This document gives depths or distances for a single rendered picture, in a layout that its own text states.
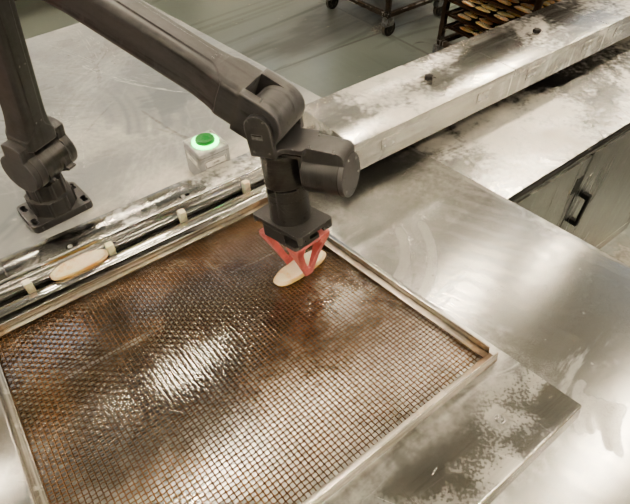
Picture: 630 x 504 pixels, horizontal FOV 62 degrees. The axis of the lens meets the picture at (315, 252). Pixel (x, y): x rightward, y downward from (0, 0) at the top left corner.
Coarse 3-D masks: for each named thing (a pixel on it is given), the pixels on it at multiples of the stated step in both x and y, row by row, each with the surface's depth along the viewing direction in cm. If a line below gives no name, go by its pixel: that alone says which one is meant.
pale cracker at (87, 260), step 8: (80, 256) 91; (88, 256) 91; (96, 256) 91; (104, 256) 91; (64, 264) 90; (72, 264) 90; (80, 264) 90; (88, 264) 90; (96, 264) 90; (56, 272) 89; (64, 272) 88; (72, 272) 89; (80, 272) 89; (56, 280) 88
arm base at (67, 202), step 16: (32, 192) 98; (48, 192) 98; (64, 192) 101; (80, 192) 106; (32, 208) 100; (48, 208) 100; (64, 208) 102; (80, 208) 104; (32, 224) 100; (48, 224) 101
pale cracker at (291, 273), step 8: (304, 256) 81; (320, 256) 81; (288, 264) 80; (296, 264) 80; (280, 272) 79; (288, 272) 79; (296, 272) 79; (280, 280) 78; (288, 280) 78; (296, 280) 78
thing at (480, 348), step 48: (192, 240) 89; (240, 240) 88; (96, 288) 82; (192, 288) 80; (288, 288) 78; (336, 288) 76; (0, 336) 76; (48, 336) 75; (96, 336) 74; (144, 336) 73; (192, 336) 72; (288, 336) 70; (384, 336) 68; (0, 384) 68; (48, 384) 68; (192, 384) 65; (288, 384) 64; (96, 432) 61; (384, 432) 57; (240, 480) 55; (336, 480) 54
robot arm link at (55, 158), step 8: (48, 144) 93; (56, 144) 94; (40, 152) 92; (48, 152) 92; (56, 152) 94; (64, 152) 95; (40, 160) 91; (48, 160) 92; (56, 160) 94; (64, 160) 95; (48, 168) 93; (56, 168) 94; (64, 168) 97
